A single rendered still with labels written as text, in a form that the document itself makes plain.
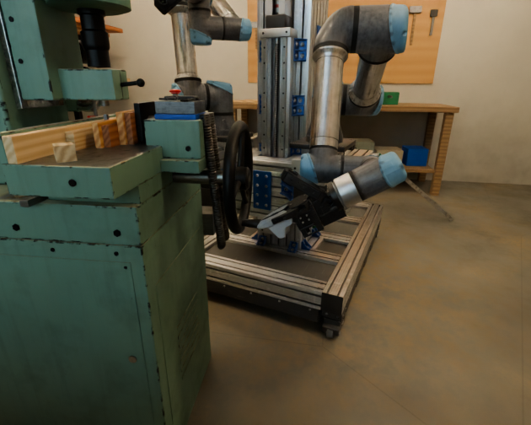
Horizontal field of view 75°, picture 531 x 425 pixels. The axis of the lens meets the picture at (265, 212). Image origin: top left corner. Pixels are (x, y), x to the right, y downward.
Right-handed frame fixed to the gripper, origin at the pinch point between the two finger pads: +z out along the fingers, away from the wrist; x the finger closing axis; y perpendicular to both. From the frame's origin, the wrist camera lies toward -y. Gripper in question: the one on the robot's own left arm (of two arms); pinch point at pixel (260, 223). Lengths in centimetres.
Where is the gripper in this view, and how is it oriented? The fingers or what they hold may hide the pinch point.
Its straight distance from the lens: 85.5
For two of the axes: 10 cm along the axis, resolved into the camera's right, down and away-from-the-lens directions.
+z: -8.7, 4.3, 2.6
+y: 4.9, 8.4, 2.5
